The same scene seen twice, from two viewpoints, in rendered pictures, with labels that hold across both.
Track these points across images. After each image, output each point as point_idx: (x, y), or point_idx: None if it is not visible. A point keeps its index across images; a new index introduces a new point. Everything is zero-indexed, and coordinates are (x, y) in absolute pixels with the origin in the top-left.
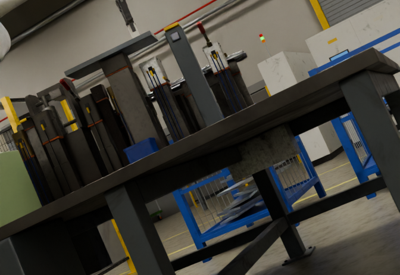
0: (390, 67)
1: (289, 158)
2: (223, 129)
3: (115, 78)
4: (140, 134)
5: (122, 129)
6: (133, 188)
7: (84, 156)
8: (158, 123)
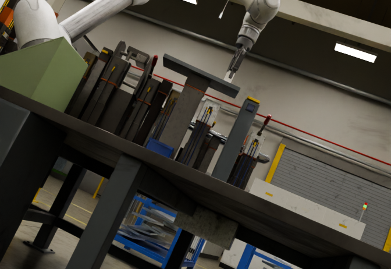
0: None
1: (220, 247)
2: (249, 202)
3: (189, 91)
4: (166, 139)
5: None
6: (142, 171)
7: (116, 112)
8: None
